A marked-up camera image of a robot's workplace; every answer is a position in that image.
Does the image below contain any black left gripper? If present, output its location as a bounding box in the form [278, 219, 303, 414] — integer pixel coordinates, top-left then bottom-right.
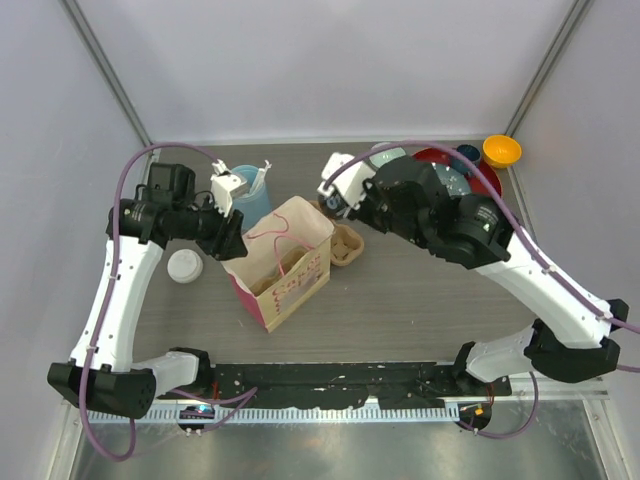
[174, 193, 249, 260]

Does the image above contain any pink kraft paper bag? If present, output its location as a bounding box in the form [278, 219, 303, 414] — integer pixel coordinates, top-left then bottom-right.
[222, 196, 334, 332]

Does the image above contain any brown cardboard cup carrier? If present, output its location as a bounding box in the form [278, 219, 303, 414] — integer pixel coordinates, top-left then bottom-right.
[249, 199, 364, 296]

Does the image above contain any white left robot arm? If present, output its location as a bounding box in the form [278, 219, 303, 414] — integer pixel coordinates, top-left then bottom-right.
[47, 164, 249, 419]

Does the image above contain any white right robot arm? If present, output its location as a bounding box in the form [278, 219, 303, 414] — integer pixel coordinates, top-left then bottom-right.
[318, 155, 628, 395]

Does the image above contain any mint green ceramic bowl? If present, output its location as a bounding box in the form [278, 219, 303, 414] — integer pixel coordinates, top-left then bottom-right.
[369, 147, 407, 170]

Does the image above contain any light blue straw cup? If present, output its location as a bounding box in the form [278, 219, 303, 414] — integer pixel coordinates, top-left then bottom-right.
[232, 165, 272, 231]

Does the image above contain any dark blue ceramic plate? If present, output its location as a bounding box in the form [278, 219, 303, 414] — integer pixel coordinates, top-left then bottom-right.
[432, 162, 472, 197]

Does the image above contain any red round tray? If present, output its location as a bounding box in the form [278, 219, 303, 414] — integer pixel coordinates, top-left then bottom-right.
[412, 148, 502, 196]

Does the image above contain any dark blue ceramic mug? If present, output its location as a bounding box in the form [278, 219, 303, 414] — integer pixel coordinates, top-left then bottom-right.
[450, 144, 482, 175]

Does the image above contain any orange bowl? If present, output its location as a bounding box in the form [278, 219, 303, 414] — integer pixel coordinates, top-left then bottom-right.
[482, 135, 522, 169]

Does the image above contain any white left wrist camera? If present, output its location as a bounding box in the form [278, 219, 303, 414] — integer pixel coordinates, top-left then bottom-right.
[210, 160, 250, 217]

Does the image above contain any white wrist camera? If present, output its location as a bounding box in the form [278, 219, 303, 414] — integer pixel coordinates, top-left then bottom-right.
[317, 152, 375, 212]
[210, 160, 250, 217]

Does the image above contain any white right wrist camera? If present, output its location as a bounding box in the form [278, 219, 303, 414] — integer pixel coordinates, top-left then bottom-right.
[317, 152, 375, 212]

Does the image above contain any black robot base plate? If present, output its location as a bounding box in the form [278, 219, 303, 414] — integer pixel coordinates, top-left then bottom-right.
[187, 362, 512, 410]

